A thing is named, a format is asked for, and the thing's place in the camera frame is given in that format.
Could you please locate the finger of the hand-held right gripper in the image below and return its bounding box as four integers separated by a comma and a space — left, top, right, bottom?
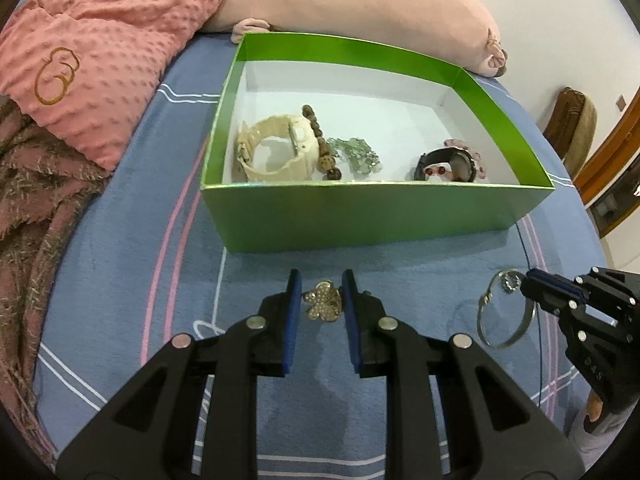
522, 279, 616, 346
525, 267, 640, 306

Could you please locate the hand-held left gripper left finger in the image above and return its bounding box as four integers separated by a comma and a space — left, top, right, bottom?
55, 269, 304, 480

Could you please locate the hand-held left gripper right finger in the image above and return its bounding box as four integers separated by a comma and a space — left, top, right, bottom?
341, 269, 586, 480

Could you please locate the gold butterfly brooch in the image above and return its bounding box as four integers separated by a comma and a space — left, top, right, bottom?
303, 281, 344, 322

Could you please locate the silver bangle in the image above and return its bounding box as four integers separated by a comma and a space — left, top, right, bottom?
477, 269, 536, 350

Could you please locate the green cardboard box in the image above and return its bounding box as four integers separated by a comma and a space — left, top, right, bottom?
200, 32, 557, 254

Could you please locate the pink and amber bead bracelet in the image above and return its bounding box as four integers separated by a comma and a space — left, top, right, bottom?
425, 137, 489, 181

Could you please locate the black wrist watch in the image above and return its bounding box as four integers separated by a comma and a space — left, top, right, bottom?
414, 147, 476, 182

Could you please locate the brown wooden bead bracelet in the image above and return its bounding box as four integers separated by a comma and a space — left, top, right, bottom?
301, 105, 344, 181

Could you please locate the white wrist watch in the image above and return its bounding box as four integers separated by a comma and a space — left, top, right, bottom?
236, 114, 321, 183

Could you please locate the green stone bead bracelet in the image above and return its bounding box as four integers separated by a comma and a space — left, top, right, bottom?
330, 136, 382, 176

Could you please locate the person's right forearm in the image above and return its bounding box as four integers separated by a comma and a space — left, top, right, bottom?
570, 407, 632, 462

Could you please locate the person's right hand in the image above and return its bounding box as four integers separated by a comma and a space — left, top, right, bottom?
584, 389, 609, 424

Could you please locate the wooden furniture edge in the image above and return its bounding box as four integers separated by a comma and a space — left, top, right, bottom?
582, 95, 640, 239

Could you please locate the olive cloth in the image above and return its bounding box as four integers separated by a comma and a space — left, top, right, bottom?
565, 95, 599, 179

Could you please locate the carved wooden chair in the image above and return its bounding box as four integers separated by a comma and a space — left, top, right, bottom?
542, 86, 586, 161

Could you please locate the pink brown woven scarf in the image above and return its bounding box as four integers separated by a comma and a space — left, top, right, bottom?
0, 97, 114, 456

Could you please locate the pink plush pig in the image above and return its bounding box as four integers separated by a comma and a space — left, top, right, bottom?
207, 0, 509, 78

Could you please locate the pink dotted bear pillow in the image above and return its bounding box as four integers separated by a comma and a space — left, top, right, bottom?
0, 0, 271, 171

